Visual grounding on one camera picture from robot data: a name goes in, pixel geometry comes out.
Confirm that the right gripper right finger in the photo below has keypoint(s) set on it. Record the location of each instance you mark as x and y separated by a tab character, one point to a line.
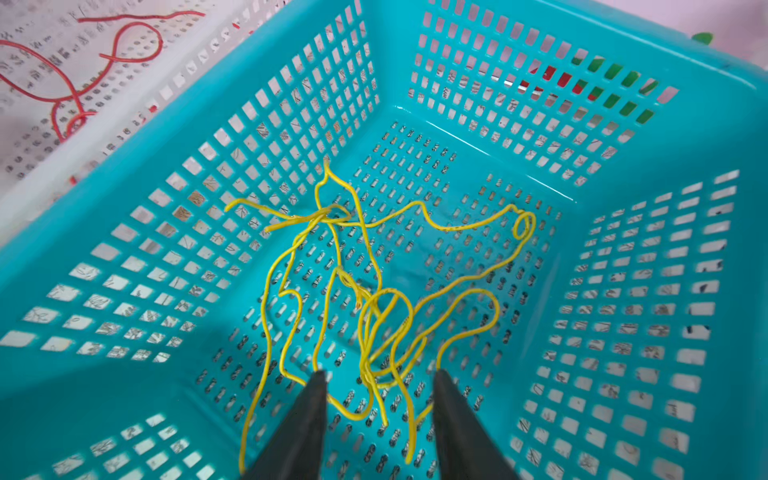
464	448

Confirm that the left white plastic basket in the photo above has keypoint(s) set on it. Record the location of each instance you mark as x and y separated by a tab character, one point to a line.
79	78

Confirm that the teal plastic basket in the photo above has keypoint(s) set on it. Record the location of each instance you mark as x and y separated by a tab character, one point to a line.
562	205

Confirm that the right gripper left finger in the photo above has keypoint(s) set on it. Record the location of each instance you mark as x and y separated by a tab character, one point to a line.
295	450

